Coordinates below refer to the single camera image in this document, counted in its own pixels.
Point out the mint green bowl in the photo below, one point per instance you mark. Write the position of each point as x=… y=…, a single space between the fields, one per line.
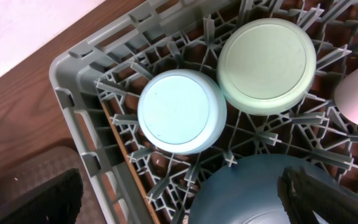
x=266 y=66

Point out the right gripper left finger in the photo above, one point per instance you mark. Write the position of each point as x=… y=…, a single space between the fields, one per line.
x=55 y=201

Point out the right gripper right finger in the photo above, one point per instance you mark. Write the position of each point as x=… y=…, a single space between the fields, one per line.
x=309 y=200

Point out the brown serving tray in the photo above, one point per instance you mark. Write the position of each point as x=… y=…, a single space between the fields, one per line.
x=39 y=169

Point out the grey dishwasher rack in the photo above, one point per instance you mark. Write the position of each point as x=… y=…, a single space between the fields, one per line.
x=116 y=62

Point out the light blue bowl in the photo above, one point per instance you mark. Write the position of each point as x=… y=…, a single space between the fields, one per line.
x=182 y=111

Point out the wooden chopstick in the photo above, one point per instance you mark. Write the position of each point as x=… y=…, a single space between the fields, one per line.
x=132 y=169

